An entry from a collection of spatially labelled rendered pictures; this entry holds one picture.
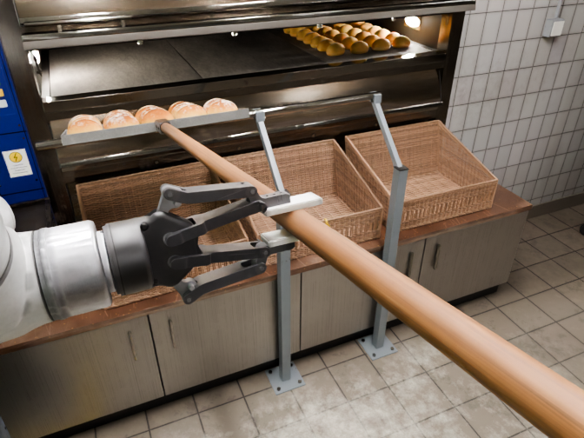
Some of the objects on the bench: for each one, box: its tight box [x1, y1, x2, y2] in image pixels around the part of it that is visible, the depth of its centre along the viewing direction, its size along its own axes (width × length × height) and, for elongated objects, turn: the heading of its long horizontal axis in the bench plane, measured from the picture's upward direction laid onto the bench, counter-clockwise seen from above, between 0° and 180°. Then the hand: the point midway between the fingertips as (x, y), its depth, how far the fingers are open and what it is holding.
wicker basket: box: [75, 162, 249, 310], centre depth 192 cm, size 49×56×28 cm
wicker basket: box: [345, 120, 499, 231], centre depth 232 cm, size 49×56×28 cm
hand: (291, 218), depth 56 cm, fingers closed on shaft, 3 cm apart
